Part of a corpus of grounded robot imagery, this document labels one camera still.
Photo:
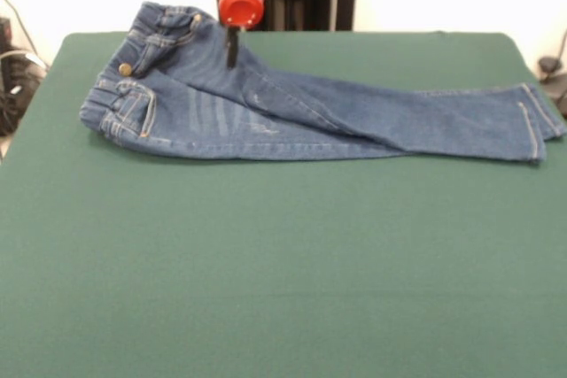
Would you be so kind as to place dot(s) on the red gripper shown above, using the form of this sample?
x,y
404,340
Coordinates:
x,y
241,8

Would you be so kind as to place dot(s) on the blue denim jeans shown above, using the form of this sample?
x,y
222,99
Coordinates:
x,y
310,125

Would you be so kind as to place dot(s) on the black stand base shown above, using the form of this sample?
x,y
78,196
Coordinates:
x,y
551,69
17,94

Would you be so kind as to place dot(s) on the dark green table cloth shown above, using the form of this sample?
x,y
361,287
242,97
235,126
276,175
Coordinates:
x,y
177,263

